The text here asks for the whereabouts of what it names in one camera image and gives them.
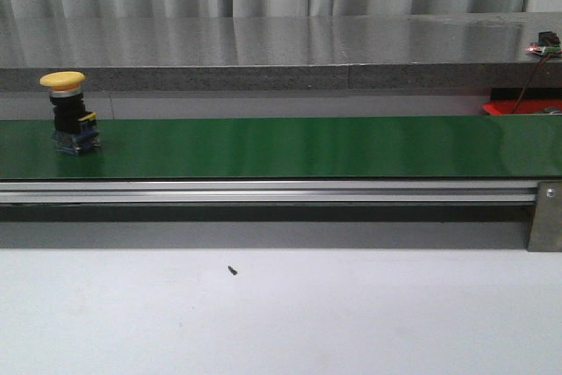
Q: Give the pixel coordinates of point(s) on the small black screw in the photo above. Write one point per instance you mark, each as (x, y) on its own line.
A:
(232, 270)

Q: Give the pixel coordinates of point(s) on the grey stone shelf slab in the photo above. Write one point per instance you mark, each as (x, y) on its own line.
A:
(482, 50)

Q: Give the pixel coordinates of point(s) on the red plastic tray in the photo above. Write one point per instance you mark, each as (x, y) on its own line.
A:
(533, 106)

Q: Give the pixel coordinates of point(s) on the green conveyor belt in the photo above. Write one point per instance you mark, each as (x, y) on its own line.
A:
(442, 146)

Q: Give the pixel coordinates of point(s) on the small green circuit board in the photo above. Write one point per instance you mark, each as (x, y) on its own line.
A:
(547, 44)

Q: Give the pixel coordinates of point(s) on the aluminium conveyor frame rail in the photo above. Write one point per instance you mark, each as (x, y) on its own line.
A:
(269, 191)

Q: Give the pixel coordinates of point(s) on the grey metal support bracket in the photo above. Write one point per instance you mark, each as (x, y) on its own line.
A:
(546, 231)

